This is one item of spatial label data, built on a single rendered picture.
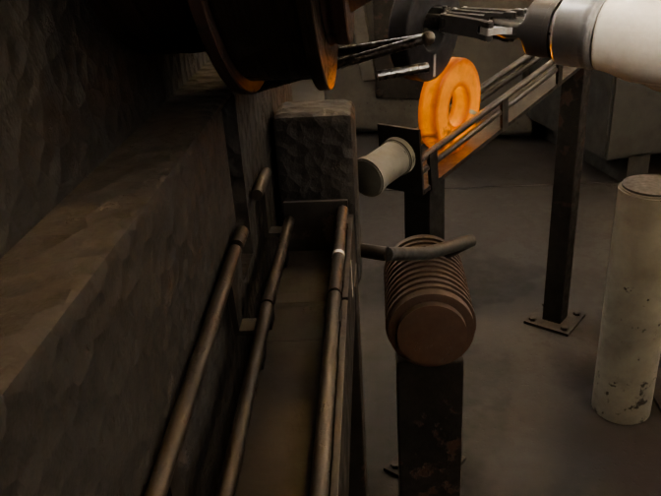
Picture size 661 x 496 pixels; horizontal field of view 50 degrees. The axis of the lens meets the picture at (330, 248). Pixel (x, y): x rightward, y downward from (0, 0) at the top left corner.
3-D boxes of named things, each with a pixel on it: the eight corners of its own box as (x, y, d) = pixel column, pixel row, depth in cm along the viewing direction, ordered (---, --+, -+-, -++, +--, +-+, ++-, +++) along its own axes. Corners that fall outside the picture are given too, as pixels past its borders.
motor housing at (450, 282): (392, 570, 120) (384, 296, 97) (390, 475, 140) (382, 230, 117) (469, 570, 119) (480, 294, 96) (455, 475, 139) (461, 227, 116)
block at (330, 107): (281, 292, 95) (263, 116, 84) (287, 265, 102) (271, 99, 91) (361, 290, 94) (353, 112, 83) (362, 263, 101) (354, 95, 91)
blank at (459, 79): (408, 144, 112) (427, 147, 110) (429, 45, 111) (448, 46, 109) (451, 156, 125) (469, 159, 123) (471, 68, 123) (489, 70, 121)
